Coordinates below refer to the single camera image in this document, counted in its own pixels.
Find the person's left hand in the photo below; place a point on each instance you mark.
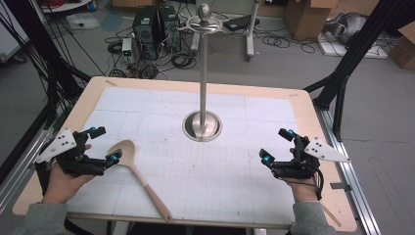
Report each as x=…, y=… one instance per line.
x=62, y=187

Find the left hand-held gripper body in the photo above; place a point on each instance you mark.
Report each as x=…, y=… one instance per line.
x=60, y=143

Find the black computer tower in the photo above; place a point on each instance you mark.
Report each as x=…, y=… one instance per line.
x=145, y=31
x=170, y=27

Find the aluminium rail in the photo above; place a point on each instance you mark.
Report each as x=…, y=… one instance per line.
x=23, y=166
x=354, y=182

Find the white grid mat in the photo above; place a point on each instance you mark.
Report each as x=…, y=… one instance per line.
x=212, y=182

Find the person's right hand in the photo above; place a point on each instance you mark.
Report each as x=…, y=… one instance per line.
x=305, y=191

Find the steel utensil stand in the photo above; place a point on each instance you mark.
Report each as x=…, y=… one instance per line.
x=203, y=81

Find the wooden spoon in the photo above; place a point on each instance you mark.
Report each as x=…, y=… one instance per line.
x=148, y=186

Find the black frame strut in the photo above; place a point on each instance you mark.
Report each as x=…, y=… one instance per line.
x=49, y=65
x=355, y=49

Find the white metal stand leg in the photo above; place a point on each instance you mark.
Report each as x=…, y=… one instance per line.
x=251, y=29

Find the small white power unit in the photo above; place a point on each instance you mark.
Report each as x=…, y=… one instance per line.
x=127, y=50

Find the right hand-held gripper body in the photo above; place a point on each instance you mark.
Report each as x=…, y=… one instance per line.
x=303, y=163

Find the brown cardboard box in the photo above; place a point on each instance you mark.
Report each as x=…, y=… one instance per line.
x=403, y=49
x=306, y=18

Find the clear plastic bag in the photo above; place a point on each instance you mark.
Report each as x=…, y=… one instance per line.
x=83, y=21

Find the white cabinet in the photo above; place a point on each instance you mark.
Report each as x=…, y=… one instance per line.
x=9, y=36

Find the black flat device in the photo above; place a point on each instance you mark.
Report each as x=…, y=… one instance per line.
x=239, y=23

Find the thin wooden stick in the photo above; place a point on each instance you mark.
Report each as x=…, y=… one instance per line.
x=331, y=215

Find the grey bag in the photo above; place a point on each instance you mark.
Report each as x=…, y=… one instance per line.
x=347, y=27

